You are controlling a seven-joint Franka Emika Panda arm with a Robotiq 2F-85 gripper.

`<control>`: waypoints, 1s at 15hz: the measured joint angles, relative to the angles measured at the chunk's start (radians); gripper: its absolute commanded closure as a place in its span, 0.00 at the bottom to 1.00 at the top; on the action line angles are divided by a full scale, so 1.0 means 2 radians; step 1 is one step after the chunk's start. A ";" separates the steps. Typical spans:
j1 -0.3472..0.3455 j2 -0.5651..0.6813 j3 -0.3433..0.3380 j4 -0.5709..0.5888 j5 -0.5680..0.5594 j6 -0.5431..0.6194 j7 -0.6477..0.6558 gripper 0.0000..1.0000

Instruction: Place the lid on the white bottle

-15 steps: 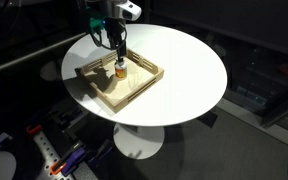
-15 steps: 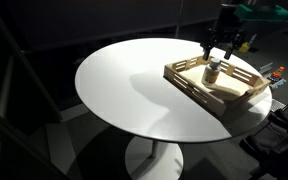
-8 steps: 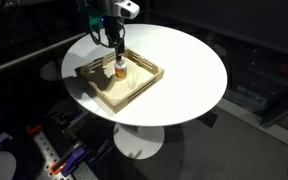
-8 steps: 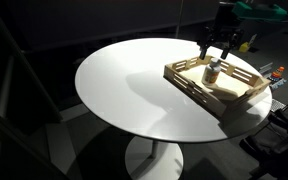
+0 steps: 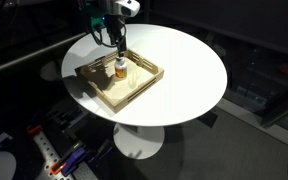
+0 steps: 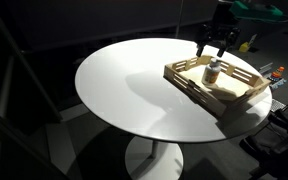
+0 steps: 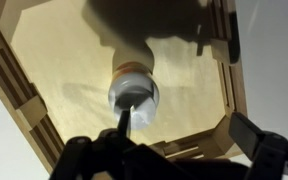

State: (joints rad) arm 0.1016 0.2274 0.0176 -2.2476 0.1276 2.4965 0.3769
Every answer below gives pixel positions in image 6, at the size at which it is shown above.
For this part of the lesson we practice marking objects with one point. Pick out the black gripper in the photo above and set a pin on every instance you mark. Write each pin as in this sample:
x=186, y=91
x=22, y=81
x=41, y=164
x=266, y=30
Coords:
x=217, y=33

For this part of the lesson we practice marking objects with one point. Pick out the white round bottle lid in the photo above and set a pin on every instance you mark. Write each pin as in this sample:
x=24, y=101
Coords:
x=214, y=61

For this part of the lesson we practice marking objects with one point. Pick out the yellow block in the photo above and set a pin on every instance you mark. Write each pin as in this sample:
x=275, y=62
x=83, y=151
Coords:
x=244, y=47

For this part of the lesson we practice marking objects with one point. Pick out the light wooden slotted tray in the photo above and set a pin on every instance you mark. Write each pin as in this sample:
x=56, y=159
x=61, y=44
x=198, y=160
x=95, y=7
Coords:
x=230, y=88

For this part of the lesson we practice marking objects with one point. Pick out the grey metal pole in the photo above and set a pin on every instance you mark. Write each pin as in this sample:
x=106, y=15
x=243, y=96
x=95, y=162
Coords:
x=179, y=18

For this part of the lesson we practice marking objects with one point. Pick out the purple clamp orange tip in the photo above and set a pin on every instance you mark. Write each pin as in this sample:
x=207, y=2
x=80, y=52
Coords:
x=277, y=74

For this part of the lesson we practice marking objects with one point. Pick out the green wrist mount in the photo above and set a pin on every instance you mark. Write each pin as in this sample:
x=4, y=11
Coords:
x=254, y=11

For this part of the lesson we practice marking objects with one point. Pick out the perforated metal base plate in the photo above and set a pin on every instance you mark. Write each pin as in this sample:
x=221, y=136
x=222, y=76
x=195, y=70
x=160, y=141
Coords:
x=277, y=105

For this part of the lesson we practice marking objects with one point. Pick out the white table pedestal base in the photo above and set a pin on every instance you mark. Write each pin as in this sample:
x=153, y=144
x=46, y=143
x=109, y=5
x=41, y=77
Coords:
x=157, y=166

